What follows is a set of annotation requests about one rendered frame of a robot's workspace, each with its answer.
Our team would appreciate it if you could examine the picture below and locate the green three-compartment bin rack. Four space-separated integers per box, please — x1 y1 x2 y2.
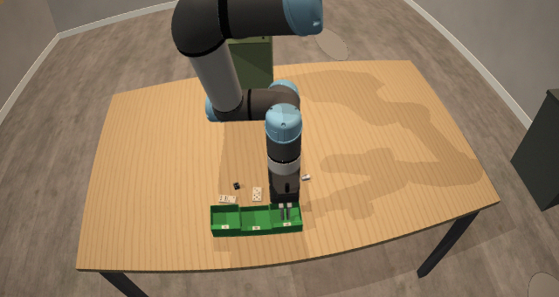
210 202 303 238

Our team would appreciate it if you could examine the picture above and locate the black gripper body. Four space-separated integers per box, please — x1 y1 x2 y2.
267 156 300 204

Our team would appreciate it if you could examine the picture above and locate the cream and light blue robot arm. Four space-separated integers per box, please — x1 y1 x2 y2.
171 0 323 163

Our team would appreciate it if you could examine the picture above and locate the cream domino tile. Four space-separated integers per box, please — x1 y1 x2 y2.
218 195 237 204
252 187 261 202

